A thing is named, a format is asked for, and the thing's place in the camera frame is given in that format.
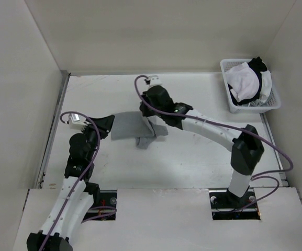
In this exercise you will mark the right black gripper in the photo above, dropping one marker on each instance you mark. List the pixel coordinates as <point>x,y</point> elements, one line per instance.
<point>146,112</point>

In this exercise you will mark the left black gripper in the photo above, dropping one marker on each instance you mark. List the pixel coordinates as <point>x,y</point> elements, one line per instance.
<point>104,124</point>

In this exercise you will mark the grey tank top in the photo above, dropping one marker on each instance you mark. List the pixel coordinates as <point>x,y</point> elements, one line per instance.
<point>133,125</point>

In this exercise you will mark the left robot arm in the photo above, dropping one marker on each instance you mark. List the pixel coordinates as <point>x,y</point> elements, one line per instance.
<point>79,199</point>

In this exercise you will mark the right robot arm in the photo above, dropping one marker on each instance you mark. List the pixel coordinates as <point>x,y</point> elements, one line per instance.
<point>246,150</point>

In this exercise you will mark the white tank top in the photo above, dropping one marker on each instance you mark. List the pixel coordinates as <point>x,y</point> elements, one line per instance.
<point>243,82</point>

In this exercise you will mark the black tank top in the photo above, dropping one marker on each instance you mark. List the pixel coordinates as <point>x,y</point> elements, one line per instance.
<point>256,65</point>

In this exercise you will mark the white plastic basket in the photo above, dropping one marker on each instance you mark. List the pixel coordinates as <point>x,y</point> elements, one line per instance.
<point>273,101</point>

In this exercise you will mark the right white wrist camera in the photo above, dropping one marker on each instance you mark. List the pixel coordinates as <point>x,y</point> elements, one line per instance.
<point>153,80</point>

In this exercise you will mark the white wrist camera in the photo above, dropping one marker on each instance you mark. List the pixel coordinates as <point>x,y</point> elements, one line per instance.
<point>75,123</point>
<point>153,80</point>

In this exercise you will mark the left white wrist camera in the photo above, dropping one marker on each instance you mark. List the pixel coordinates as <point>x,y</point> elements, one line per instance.
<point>75,123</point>

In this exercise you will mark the metal table edge rail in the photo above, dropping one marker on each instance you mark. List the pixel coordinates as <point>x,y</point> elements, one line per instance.
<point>41,170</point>

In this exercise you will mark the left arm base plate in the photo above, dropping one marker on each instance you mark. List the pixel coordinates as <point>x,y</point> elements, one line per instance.
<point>109,202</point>

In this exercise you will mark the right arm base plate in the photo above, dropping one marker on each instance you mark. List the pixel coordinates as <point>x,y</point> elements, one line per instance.
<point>224,206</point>

